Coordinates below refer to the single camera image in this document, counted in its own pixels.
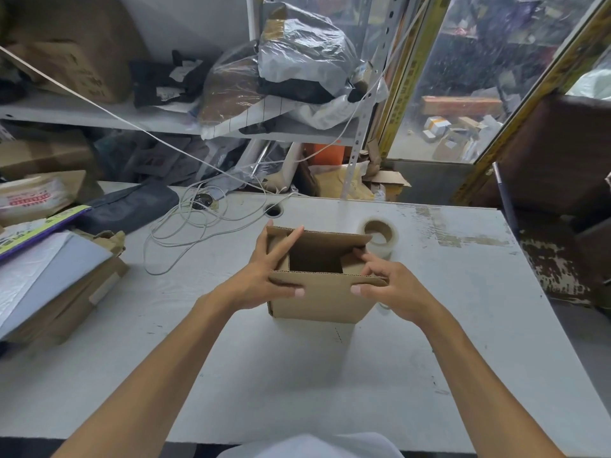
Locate person's left hand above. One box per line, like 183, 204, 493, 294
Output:
212, 226, 307, 313

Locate green folder with purple edge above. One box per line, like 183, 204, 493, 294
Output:
0, 205, 92, 263

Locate flat cardboard box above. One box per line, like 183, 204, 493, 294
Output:
0, 137, 98, 183

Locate person's right hand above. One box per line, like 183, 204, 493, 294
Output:
350, 249, 433, 326

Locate yellow framed glass door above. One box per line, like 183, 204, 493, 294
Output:
375, 0, 611, 205

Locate torn cardboard piece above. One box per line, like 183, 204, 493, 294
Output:
367, 169, 412, 202

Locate flattened cardboard boxes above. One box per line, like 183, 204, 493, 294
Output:
7, 230, 130, 350

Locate brown paper bag red print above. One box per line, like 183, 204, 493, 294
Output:
0, 170, 104, 228

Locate clear bag with brown garment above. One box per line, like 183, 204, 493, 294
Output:
197, 40, 283, 128

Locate person's left forearm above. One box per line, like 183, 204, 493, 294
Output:
50, 290, 239, 458

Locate person's white shirt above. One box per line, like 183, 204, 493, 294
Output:
228, 432, 406, 458

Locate dark grey fabric bag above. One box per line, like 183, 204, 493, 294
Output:
74, 178, 180, 235

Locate grey plastic mailer bag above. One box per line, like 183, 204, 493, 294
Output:
257, 2, 360, 97

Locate large cardboard box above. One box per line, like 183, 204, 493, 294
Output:
0, 0, 150, 104

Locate white metal shelf rack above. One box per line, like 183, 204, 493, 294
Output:
0, 0, 399, 202

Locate yellow padded envelope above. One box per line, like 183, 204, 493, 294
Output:
313, 162, 379, 201

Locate coiled white cable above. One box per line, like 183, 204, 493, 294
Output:
142, 182, 293, 277

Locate long white cable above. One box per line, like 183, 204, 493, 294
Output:
0, 44, 270, 193

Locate small cardboard box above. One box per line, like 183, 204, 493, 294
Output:
265, 225, 390, 325

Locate person's right forearm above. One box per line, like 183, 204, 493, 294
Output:
406, 302, 571, 458

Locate white bubble mailer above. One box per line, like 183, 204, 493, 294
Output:
0, 231, 113, 340

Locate clear packing tape roll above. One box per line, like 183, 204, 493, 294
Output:
358, 218, 400, 261

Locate black folded clothes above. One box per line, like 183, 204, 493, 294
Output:
128, 49, 213, 108

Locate orange plastic object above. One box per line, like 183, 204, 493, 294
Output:
305, 142, 345, 166

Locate dark metal rod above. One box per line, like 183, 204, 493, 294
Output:
492, 162, 520, 240

